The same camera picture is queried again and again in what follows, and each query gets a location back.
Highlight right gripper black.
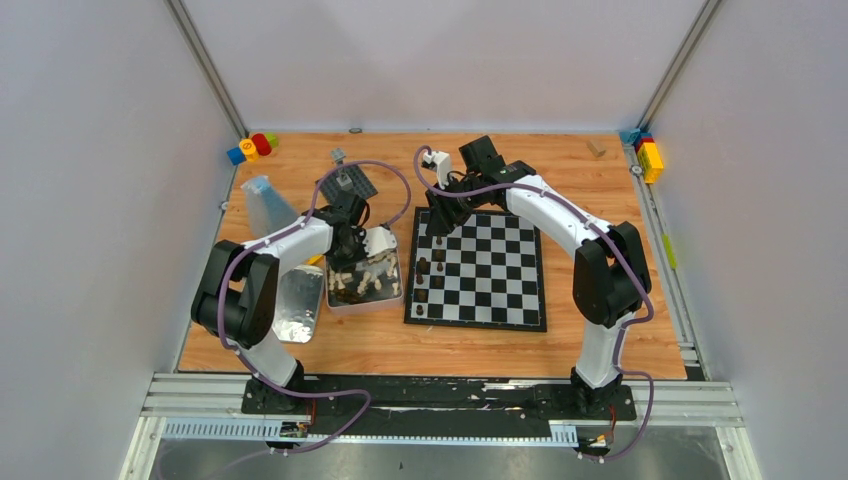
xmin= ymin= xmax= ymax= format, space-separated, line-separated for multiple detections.
xmin=426 ymin=176 xmax=484 ymax=237

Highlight silver tin lid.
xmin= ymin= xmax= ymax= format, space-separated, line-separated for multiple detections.
xmin=272 ymin=265 xmax=325 ymax=344

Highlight folding chess board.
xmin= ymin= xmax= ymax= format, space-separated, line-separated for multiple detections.
xmin=404 ymin=207 xmax=547 ymax=333

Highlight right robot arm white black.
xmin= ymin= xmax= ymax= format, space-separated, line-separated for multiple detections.
xmin=413 ymin=136 xmax=653 ymax=418

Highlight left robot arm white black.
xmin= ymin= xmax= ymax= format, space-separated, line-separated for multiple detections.
xmin=190 ymin=193 xmax=370 ymax=413

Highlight pink tin box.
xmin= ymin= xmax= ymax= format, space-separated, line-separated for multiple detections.
xmin=324 ymin=249 xmax=404 ymax=316

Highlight grey lego baseplate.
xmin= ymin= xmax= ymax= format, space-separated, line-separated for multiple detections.
xmin=317 ymin=148 xmax=378 ymax=204

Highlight coloured toy blocks cluster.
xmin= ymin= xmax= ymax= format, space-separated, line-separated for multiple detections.
xmin=226 ymin=133 xmax=279 ymax=166

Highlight small wooden block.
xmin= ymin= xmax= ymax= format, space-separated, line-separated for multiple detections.
xmin=586 ymin=140 xmax=607 ymax=158

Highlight stacked coloured bricks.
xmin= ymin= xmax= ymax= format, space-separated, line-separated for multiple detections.
xmin=618 ymin=129 xmax=665 ymax=185

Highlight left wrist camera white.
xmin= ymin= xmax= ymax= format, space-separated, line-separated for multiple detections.
xmin=363 ymin=226 xmax=397 ymax=258

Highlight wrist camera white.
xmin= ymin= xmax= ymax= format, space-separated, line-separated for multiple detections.
xmin=421 ymin=150 xmax=452 ymax=190
xmin=363 ymin=226 xmax=397 ymax=258

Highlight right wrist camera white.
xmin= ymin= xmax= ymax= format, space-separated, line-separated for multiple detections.
xmin=421 ymin=150 xmax=452 ymax=190

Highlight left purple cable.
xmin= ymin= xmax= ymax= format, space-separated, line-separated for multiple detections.
xmin=217 ymin=160 xmax=413 ymax=458

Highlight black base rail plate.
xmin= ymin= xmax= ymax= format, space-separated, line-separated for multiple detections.
xmin=240 ymin=374 xmax=637 ymax=438

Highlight aluminium frame rail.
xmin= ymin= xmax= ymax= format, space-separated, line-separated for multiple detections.
xmin=121 ymin=372 xmax=761 ymax=479

